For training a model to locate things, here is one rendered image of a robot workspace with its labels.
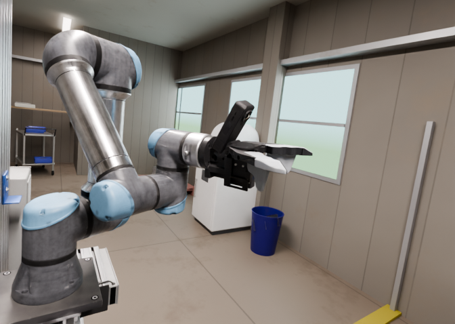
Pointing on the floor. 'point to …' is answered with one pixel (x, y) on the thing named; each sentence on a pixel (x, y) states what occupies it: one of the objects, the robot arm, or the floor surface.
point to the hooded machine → (223, 197)
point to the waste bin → (265, 230)
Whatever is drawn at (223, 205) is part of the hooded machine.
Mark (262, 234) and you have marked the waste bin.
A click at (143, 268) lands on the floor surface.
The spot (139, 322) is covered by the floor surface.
